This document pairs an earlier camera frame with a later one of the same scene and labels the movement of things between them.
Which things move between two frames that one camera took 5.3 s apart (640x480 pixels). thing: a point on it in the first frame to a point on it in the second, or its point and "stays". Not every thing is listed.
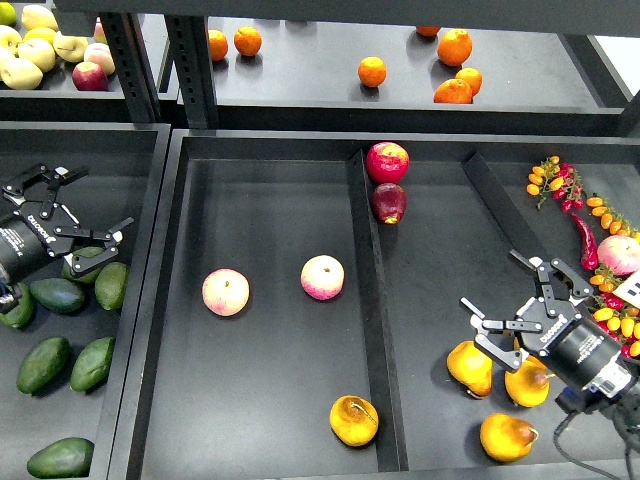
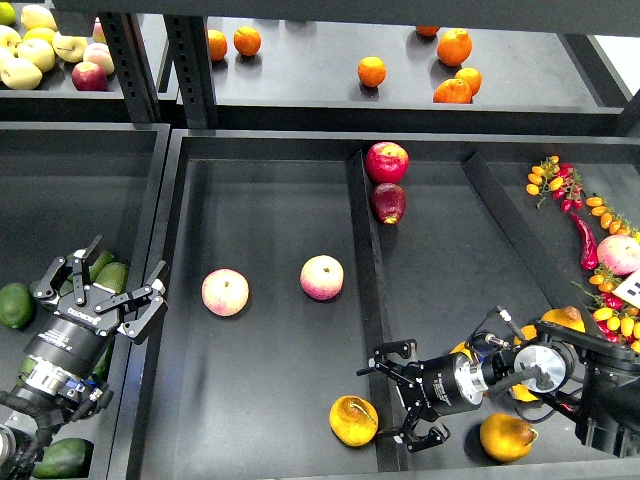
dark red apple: x=389 y=201 stays
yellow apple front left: x=21 y=74 stays
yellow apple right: x=70 y=48 stays
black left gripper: x=28 y=237 to x=69 y=339
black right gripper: x=580 y=348 to x=438 y=386
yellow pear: x=353 y=420 stays
